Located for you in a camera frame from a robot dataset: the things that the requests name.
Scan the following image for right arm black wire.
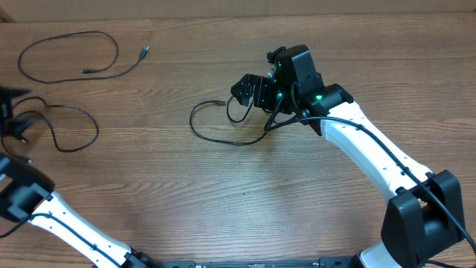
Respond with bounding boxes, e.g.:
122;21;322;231
263;81;476;261

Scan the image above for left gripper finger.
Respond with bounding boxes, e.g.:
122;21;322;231
7;118;36;141
5;88;30;100

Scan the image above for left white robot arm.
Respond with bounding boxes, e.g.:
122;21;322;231
1;86;161;268

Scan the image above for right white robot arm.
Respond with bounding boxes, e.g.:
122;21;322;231
231;45;469;267

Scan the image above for black USB cable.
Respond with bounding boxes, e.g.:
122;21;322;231
17;31;150;84

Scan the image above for black cable silver plugs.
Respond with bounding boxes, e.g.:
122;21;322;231
188;97;268;147

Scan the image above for black cable small plugs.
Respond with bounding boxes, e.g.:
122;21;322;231
0;96;100;165

